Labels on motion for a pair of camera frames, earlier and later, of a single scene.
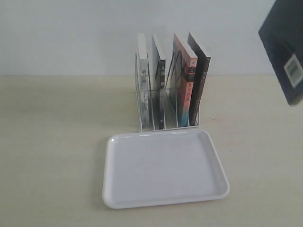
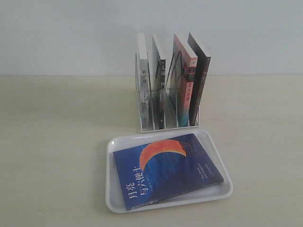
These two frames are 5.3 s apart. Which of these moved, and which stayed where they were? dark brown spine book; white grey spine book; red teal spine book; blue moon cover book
Moved: blue moon cover book
Stayed: dark brown spine book; red teal spine book; white grey spine book
